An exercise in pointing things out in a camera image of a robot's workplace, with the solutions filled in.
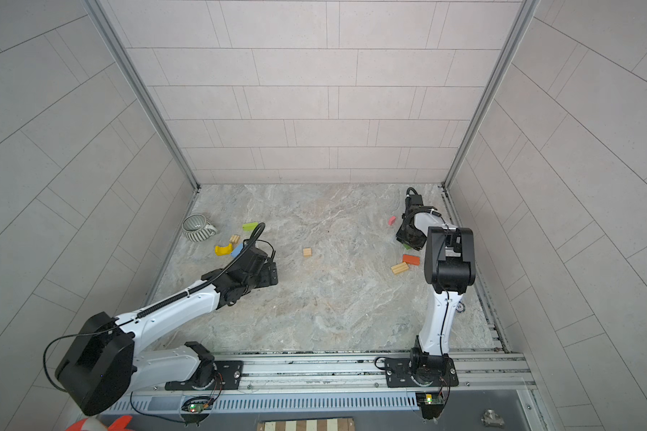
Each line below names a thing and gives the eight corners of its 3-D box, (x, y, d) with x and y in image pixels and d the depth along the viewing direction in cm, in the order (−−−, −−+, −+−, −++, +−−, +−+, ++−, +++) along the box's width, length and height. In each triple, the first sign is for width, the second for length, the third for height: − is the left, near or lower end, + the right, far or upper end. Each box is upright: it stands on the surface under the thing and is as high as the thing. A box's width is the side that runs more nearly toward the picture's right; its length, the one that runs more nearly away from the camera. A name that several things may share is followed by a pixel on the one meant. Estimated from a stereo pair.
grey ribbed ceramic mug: (183, 234, 102) (175, 224, 97) (203, 220, 106) (196, 210, 101) (200, 250, 97) (193, 241, 92) (220, 235, 102) (214, 225, 97)
